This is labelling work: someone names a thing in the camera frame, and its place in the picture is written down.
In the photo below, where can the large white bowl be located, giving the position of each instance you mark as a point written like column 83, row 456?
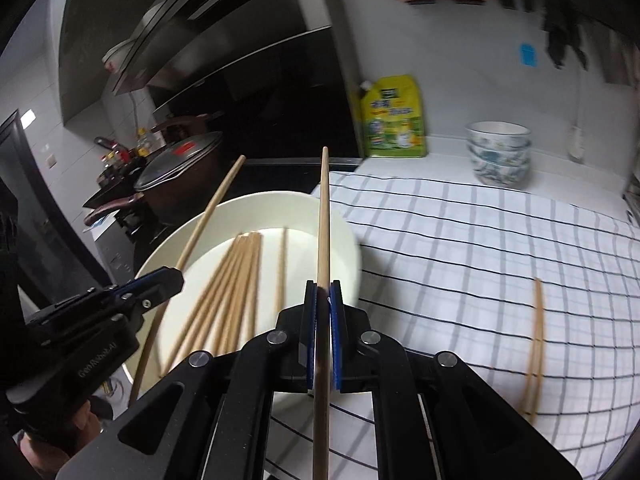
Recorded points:
column 300, row 210

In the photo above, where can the dark frying pan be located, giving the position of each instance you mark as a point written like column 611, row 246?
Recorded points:
column 117, row 185

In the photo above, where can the blue patterned ceramic bowl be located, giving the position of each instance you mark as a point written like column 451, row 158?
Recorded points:
column 500, row 132
column 500, row 174
column 500, row 154

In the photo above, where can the pot with glass lid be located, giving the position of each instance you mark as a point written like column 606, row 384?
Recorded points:
column 180, row 160

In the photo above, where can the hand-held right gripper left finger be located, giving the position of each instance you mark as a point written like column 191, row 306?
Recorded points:
column 311, row 320

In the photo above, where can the black hanging cloth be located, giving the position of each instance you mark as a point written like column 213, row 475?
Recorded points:
column 562, row 30

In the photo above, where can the blue wall hook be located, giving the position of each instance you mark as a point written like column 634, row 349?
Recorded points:
column 528, row 54

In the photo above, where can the wooden chopstick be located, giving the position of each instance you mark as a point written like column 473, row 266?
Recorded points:
column 282, row 260
column 541, row 350
column 210, row 210
column 323, row 220
column 530, row 360

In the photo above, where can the yellow detergent pouch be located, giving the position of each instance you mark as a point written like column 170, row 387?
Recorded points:
column 395, row 120

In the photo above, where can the bundle of wooden chopsticks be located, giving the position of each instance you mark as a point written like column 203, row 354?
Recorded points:
column 220, row 290

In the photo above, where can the black cooktop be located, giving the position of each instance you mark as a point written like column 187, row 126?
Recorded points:
column 280, row 175

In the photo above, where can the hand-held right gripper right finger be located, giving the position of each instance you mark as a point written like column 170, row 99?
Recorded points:
column 336, row 330

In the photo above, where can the person's left hand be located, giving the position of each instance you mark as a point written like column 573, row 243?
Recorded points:
column 85, row 425

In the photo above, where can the clear condiment bottle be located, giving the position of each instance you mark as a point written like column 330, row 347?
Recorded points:
column 144, row 142

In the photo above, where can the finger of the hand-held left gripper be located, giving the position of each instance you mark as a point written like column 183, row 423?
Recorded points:
column 95, row 355
column 75, row 310

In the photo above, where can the black checked white cloth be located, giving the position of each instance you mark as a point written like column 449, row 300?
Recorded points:
column 450, row 240

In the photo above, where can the white wall switch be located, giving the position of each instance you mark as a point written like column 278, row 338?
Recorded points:
column 27, row 117

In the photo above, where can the black range hood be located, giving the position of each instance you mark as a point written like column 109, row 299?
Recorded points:
column 225, row 35

